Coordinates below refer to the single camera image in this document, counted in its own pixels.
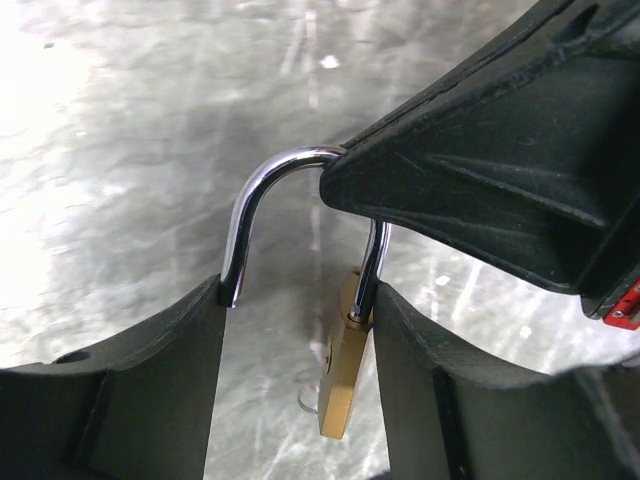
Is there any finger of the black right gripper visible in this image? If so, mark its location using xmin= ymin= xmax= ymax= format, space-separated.
xmin=320 ymin=1 xmax=639 ymax=294

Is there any brass padlock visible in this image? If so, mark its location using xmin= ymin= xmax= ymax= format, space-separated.
xmin=219 ymin=146 xmax=391 ymax=439

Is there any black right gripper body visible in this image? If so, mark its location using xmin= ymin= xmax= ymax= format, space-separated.
xmin=579 ymin=164 xmax=640 ymax=331

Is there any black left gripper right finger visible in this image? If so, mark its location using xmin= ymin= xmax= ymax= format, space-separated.
xmin=374 ymin=284 xmax=639 ymax=479

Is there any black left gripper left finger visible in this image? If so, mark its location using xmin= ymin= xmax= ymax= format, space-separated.
xmin=1 ymin=277 xmax=226 ymax=479

